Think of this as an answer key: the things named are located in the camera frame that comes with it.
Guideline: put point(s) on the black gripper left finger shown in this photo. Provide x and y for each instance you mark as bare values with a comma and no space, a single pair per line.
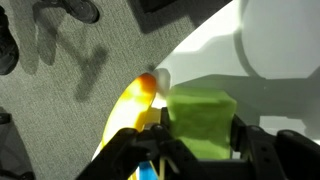
165,123

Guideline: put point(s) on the yellow toy banana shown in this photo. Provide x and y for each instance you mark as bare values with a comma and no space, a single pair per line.
133,106

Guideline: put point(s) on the yellow green block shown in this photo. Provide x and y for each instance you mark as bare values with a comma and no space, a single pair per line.
200,123

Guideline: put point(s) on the black shoe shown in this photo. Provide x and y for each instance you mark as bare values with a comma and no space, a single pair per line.
7,50
81,10

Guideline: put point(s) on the blue block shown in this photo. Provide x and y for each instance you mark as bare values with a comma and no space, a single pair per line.
148,171

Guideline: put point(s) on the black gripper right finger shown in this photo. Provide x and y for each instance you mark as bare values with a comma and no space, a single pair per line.
238,133

